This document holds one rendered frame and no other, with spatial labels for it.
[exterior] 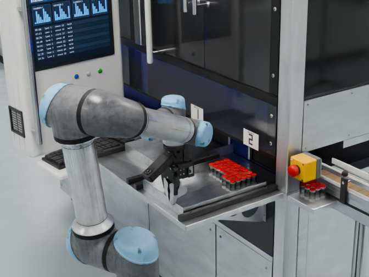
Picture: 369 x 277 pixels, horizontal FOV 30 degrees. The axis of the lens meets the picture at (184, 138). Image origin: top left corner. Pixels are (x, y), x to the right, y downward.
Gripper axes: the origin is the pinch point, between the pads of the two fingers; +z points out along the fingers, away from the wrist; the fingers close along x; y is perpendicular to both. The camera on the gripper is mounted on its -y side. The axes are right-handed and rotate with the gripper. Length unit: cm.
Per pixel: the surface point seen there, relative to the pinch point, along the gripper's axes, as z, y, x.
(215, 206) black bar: 1.9, 12.2, -8.1
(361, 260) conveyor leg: 24, 54, -34
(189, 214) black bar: 1.8, 2.1, -8.1
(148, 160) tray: 0.9, 12.6, 35.5
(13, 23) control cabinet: -46, -15, 88
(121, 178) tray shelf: 3.6, -0.9, 32.4
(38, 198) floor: 91, 29, 206
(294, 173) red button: -7.9, 35.4, -19.8
